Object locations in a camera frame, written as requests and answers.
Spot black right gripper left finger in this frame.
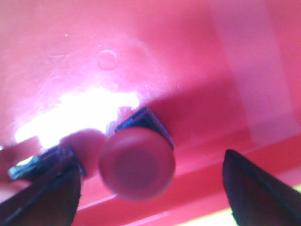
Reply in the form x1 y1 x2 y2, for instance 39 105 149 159
0 157 81 226

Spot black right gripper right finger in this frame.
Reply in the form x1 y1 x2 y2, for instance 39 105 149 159
222 149 301 226

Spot red mushroom push button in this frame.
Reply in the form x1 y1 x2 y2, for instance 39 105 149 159
8 129 108 183
99 107 175 201

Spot yellow plastic tray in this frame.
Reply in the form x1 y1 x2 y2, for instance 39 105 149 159
184 180 301 226

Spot red plastic tray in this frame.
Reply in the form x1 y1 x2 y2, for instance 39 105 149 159
0 0 301 226

